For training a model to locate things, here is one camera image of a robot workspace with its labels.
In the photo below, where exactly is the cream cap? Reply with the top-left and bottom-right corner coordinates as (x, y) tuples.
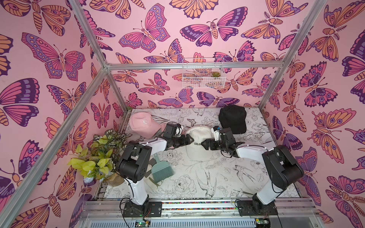
(185, 125), (213, 162)

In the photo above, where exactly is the black cap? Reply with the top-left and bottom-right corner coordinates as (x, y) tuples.
(219, 105), (247, 135)

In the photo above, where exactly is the pink cap with logo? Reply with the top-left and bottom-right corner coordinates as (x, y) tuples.
(129, 112), (162, 138)

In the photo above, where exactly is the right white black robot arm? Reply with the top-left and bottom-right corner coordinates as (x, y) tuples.
(201, 127), (304, 210)

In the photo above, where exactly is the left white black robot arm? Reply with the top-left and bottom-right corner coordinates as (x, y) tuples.
(116, 123), (194, 206)

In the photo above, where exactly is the teal hand brush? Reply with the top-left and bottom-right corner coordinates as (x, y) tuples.
(151, 154), (175, 182)

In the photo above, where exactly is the clear plastic dustpan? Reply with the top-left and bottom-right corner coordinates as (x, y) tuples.
(144, 158), (163, 191)

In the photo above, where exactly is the small succulent in basket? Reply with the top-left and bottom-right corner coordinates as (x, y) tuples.
(212, 72), (221, 78)

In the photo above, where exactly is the potted green plant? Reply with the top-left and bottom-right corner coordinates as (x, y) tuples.
(68, 129), (129, 184)

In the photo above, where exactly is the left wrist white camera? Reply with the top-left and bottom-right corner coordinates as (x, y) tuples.
(172, 123), (183, 136)

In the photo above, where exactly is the wrist white camera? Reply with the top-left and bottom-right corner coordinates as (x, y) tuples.
(172, 123), (183, 136)
(211, 126), (221, 141)

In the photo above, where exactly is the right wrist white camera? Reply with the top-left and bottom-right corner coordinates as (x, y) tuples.
(211, 126), (221, 141)

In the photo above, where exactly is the white wire basket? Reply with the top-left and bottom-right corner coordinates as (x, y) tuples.
(181, 62), (226, 89)

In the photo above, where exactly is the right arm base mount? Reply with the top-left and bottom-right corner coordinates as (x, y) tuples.
(235, 199), (278, 216)

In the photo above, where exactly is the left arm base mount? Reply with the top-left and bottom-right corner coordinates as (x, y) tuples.
(123, 201), (162, 218)

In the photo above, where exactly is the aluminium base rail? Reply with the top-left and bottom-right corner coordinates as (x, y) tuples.
(76, 198), (325, 228)

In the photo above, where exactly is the aluminium frame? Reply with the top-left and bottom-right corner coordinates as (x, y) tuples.
(1, 1), (327, 228)

